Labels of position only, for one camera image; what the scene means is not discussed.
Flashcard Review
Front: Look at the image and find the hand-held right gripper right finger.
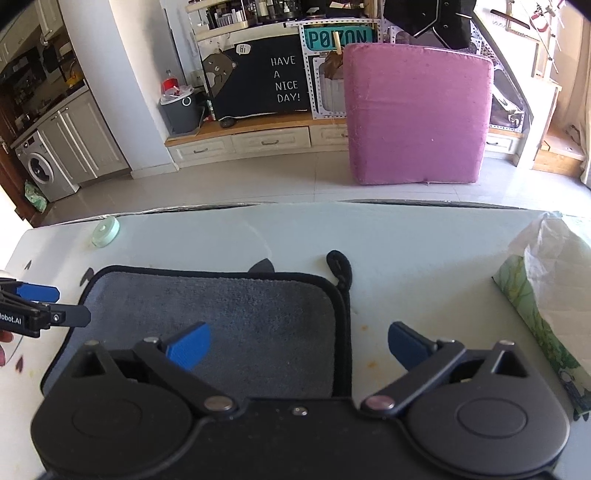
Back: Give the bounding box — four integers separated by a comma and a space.
360, 322, 532, 417

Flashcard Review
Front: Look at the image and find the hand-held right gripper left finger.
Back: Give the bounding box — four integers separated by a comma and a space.
69, 322, 237, 417

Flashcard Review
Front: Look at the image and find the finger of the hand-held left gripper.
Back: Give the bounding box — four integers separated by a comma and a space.
10, 282, 61, 302
39, 305, 92, 328

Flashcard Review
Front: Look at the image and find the grey towel with black edge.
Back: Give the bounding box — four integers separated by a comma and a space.
41, 250, 355, 400

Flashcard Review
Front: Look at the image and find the person's left hand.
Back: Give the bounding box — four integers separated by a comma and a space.
0, 329, 16, 366

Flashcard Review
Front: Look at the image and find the pale green round tape measure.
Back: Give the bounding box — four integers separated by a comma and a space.
90, 216, 121, 248

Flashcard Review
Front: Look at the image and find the green plastic bag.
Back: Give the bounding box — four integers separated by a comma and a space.
23, 179, 49, 213

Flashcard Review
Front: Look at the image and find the white washing machine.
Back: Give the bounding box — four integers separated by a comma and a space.
12, 130, 79, 203

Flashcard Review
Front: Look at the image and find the green tissue box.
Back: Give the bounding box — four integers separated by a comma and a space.
492, 255, 591, 423

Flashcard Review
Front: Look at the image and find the white kitchen cabinet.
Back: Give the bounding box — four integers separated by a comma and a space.
36, 89, 131, 186

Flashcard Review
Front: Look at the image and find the white tissue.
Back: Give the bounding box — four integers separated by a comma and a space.
508, 210, 591, 367

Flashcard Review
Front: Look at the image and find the white low drawer cabinet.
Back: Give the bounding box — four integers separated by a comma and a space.
165, 121, 520, 168

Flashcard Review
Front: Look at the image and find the grey trash bin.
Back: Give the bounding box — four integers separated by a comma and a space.
160, 93, 204, 135

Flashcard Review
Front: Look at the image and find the pink square cushion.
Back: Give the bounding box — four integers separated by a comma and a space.
344, 42, 495, 186

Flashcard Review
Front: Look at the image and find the wooden step platform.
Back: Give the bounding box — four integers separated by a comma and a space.
532, 124, 590, 177

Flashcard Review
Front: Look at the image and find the riveted metal cabinet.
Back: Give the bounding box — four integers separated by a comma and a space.
299, 13, 532, 134

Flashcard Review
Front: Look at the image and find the black printed cover cloth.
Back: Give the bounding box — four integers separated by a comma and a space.
200, 34, 311, 121

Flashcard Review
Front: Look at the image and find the teal sign plate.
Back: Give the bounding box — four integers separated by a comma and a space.
302, 25, 375, 52

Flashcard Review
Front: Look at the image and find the black hanging garment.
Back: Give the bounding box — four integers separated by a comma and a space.
384, 0, 477, 49

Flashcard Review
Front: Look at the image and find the shelf of bottles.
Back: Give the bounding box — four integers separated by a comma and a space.
185, 0, 305, 41

